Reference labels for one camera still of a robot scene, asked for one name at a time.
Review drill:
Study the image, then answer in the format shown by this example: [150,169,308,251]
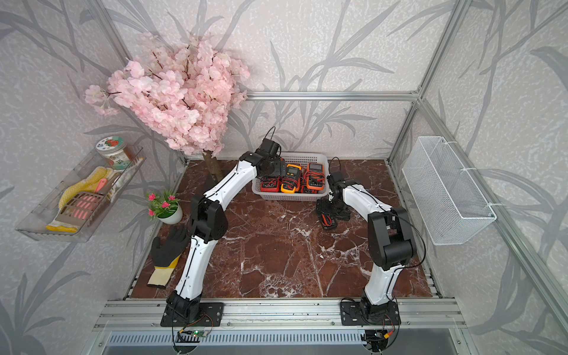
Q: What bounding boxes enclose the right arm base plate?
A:
[340,297,401,327]

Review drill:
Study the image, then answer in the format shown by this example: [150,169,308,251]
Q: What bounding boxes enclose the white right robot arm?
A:
[316,171,417,317]

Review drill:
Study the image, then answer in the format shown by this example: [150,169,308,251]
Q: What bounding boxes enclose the pink brown grater tool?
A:
[55,178,108,227]

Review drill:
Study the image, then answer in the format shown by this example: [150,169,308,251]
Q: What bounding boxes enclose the white wire mesh basket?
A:
[402,136,497,246]

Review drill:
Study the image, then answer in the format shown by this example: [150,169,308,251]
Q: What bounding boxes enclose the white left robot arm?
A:
[167,138,284,322]

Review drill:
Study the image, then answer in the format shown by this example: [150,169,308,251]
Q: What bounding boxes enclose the jar with strawberry lid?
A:
[96,136,132,171]

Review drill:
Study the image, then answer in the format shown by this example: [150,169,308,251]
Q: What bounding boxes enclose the orange multimeter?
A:
[303,163,325,193]

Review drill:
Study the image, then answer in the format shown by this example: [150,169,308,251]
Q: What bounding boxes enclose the slim black multimeter with probes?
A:
[317,212,337,230]

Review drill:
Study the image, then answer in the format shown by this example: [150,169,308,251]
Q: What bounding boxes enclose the white plastic perforated basket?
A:
[252,152,330,201]

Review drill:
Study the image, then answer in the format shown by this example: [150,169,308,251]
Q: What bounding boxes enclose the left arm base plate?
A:
[160,302,224,328]

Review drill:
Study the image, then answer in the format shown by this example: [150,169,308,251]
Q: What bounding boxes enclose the clear acrylic wall shelf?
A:
[16,145,146,243]

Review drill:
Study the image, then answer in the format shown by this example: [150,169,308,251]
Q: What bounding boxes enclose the pink cherry blossom tree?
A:
[84,32,250,182]

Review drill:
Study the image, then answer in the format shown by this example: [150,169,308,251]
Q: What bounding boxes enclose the black yellow work glove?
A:
[147,225,190,288]

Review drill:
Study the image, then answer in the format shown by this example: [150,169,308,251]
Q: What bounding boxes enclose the aluminium front rail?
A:
[93,298,467,331]

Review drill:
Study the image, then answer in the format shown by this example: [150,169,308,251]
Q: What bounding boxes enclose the yellow Aneng multimeter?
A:
[280,164,303,194]

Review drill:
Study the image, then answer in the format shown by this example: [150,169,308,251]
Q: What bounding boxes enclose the small potted pink flowers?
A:
[147,190,183,225]

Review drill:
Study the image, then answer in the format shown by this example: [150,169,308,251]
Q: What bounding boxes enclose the large red Aneng multimeter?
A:
[260,176,281,193]

